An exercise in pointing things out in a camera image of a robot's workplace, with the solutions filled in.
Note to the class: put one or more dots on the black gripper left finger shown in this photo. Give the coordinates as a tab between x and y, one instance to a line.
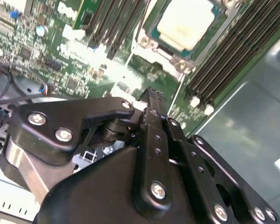
60	116

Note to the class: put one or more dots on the small silver CPU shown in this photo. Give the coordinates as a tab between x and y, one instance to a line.
184	21

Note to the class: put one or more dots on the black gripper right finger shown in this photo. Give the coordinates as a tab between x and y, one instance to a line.
189	149

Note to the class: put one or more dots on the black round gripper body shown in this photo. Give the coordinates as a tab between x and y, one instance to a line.
95	191

